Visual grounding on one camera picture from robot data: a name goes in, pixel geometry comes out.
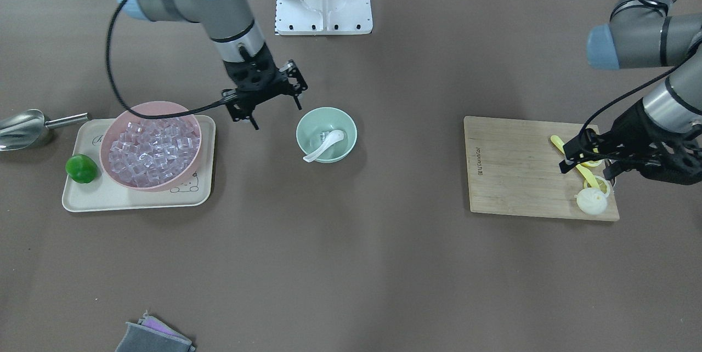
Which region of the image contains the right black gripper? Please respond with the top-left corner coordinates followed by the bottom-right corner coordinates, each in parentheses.
top-left (222, 45), bottom-right (308, 130)

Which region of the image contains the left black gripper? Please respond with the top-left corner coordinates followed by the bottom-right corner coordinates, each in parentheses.
top-left (559, 101), bottom-right (701, 185)

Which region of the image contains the white ceramic spoon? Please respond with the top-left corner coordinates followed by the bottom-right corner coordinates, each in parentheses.
top-left (303, 129), bottom-right (346, 163)

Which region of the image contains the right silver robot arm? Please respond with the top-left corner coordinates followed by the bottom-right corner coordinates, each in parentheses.
top-left (104, 0), bottom-right (308, 129)

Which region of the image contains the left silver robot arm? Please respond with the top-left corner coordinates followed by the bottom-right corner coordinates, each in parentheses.
top-left (559, 0), bottom-right (701, 185)

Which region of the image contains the yellow plastic spoon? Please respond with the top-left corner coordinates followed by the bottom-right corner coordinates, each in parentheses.
top-left (549, 135), bottom-right (602, 191)

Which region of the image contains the mint green bowl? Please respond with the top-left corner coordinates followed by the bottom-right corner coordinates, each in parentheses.
top-left (295, 107), bottom-right (358, 164)

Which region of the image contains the pink bowl of ice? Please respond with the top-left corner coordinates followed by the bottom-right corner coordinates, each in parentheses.
top-left (99, 101), bottom-right (203, 192)

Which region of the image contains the metal ice scoop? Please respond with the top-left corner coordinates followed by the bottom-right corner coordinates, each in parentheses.
top-left (1, 109), bottom-right (91, 151)

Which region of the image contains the bamboo cutting board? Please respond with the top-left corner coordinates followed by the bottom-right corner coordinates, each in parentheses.
top-left (463, 116), bottom-right (620, 222)

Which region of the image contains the beige plastic tray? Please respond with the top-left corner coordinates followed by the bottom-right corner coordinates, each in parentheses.
top-left (61, 115), bottom-right (216, 213)

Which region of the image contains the green lime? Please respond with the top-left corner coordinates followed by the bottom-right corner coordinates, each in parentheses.
top-left (64, 153), bottom-right (99, 184)

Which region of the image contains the grey folded cloth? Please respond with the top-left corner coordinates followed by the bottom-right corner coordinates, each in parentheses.
top-left (115, 313), bottom-right (196, 351)

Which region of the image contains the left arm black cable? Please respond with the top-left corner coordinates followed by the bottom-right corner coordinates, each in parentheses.
top-left (579, 0), bottom-right (702, 155)

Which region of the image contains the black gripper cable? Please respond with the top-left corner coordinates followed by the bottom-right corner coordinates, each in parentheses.
top-left (105, 0), bottom-right (239, 120)

